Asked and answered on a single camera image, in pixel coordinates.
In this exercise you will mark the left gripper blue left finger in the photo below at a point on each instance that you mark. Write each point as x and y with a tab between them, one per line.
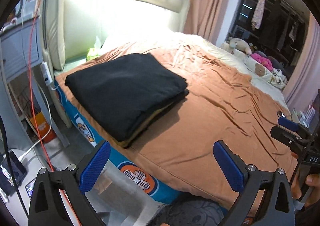
91	165

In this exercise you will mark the grey patterned trouser leg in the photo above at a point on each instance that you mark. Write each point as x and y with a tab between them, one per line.
189	212

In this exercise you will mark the black white patterned cushion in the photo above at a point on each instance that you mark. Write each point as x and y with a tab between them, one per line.
278	79

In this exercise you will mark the folded tan brown garment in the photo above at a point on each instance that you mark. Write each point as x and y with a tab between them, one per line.
145	124

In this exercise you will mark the orange paper bag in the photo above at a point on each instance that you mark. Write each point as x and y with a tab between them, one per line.
43	126

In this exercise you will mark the hanging floral garment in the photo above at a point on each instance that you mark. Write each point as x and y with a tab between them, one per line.
258	15

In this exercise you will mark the green tissue pack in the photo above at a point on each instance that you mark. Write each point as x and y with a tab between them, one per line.
94	51

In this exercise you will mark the person right hand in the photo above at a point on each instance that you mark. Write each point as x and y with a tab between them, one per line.
305	180

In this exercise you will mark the pink curtain left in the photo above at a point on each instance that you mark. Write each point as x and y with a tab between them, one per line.
210	19

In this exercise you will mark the bear print pillow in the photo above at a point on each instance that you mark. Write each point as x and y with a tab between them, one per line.
250	63

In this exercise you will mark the pink curtain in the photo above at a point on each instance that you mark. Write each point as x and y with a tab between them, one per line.
303	85
210	19

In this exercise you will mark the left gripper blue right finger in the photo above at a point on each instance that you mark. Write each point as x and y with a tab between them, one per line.
232	166

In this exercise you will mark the beige plush toy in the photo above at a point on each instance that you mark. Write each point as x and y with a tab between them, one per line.
240	45

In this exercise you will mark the pink plush blanket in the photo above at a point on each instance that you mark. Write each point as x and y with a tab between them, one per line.
263	61

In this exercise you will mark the blue cartoon bed sheet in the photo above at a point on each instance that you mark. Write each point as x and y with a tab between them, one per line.
150	185

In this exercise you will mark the orange fleece blanket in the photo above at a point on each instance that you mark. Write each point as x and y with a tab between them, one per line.
177	148

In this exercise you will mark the pink curtain right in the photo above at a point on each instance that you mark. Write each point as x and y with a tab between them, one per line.
303	85

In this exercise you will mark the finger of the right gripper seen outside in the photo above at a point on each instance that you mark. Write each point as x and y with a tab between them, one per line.
290	133

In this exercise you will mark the black long sleeve shirt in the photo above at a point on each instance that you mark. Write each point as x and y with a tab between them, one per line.
120	94

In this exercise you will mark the grey bedside table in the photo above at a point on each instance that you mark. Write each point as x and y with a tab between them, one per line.
21	52

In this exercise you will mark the cream upholstered headboard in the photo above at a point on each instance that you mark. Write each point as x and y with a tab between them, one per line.
71	27

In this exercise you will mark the brown plush toy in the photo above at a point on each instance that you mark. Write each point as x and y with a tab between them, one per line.
252	47

